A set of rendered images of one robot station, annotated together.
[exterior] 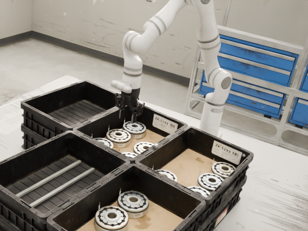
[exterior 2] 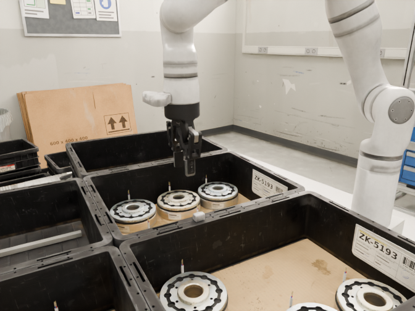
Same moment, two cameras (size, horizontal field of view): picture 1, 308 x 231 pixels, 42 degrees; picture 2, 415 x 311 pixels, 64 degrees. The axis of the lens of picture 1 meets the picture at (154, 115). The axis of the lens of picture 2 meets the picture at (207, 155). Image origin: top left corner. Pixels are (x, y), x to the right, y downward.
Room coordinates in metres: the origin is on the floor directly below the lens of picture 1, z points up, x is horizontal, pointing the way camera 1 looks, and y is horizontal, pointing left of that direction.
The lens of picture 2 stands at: (0.87, -0.29, 1.22)
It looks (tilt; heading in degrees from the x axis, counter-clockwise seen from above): 19 degrees down; 30
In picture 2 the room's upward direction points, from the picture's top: straight up
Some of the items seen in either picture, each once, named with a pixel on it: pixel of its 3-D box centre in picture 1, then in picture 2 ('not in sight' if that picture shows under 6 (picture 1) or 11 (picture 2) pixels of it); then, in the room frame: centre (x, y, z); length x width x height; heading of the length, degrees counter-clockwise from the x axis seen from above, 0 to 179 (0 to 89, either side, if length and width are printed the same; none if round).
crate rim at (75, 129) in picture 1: (133, 129); (190, 187); (1.42, 0.07, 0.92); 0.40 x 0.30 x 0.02; 149
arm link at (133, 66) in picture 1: (133, 52); (178, 36); (1.45, 0.11, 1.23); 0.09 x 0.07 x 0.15; 42
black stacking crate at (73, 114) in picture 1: (78, 113); (146, 166); (1.58, 0.33, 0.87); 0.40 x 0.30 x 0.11; 149
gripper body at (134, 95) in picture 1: (129, 94); (182, 120); (1.44, 0.11, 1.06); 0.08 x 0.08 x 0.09
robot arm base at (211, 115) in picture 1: (211, 118); (374, 187); (1.72, -0.27, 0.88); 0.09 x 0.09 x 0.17; 78
